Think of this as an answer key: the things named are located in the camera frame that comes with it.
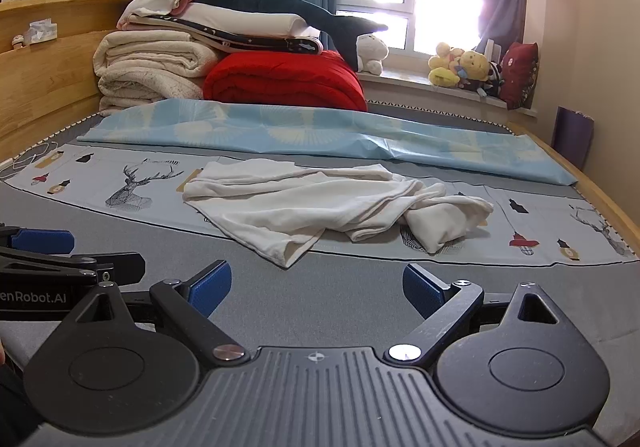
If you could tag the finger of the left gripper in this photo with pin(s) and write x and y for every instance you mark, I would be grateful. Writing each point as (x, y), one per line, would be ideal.
(43, 241)

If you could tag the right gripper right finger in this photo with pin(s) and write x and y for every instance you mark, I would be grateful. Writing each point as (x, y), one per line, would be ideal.
(447, 309)

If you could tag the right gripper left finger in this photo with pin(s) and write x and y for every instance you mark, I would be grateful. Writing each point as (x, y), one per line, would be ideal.
(182, 310)

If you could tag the white small garment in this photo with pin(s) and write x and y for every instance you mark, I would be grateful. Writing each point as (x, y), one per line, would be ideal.
(280, 210)

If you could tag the printed deer bed sheet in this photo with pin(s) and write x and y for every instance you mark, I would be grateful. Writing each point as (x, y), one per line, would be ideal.
(531, 225)

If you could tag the wooden bed headboard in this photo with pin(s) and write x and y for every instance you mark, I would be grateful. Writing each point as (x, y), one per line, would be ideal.
(48, 86)

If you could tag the light blue patterned sheet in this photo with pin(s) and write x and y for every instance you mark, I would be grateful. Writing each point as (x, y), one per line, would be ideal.
(290, 130)

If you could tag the cream folded blanket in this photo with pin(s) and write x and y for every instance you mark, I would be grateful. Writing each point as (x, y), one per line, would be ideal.
(140, 67)

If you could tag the tissue box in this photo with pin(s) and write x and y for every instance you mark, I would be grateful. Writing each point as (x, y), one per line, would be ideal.
(41, 31)

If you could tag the purple box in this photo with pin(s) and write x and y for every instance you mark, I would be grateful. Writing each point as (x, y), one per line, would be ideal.
(572, 136)

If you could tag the yellow plush toys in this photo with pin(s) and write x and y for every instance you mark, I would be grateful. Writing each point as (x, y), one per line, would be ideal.
(464, 69)

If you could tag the dark red cushion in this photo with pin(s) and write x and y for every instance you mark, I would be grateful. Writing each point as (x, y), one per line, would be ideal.
(519, 74)

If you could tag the red folded blanket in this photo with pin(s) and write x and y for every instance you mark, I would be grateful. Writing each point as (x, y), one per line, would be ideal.
(267, 77)

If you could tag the white folded pillow stack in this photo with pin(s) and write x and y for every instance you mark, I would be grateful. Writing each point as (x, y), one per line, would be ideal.
(224, 29)

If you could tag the white plush toy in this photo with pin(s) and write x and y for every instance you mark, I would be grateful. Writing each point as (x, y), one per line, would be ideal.
(371, 52)

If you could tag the dark teal shark plush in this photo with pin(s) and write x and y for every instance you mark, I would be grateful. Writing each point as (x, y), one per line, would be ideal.
(342, 30)

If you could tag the wooden bed side rail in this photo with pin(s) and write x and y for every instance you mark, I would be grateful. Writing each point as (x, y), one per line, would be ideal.
(589, 190)

